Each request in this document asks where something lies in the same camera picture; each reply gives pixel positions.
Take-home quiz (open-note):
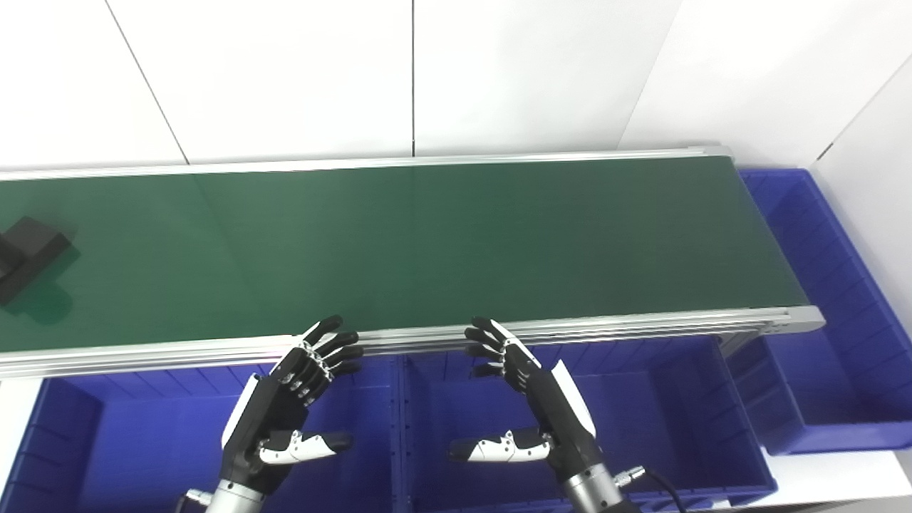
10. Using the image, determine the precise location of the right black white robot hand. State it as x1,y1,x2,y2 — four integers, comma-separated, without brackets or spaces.
449,317,606,485

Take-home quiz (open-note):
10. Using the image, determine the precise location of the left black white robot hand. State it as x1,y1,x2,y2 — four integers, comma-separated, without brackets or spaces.
219,316,365,497

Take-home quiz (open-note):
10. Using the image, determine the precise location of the black cylinder-on-base part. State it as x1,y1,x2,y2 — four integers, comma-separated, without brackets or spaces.
0,217,72,307

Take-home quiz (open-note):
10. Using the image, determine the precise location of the blue plastic bin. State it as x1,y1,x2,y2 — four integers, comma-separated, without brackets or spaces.
395,335,777,513
0,356,403,513
727,168,912,457

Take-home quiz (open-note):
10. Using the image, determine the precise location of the green conveyor belt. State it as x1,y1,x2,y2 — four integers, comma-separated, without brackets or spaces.
0,145,827,380
0,155,809,353

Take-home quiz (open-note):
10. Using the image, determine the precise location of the aluminium conveyor leg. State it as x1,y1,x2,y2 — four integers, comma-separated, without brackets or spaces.
718,330,769,358

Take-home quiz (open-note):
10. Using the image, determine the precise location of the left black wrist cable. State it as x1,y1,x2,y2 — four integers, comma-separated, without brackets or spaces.
175,488,214,513

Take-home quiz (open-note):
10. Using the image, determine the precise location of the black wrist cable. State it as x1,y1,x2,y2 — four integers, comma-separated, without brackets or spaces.
614,465,688,513
175,488,214,513

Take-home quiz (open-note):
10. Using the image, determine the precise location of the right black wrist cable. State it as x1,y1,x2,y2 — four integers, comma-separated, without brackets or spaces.
614,465,688,513

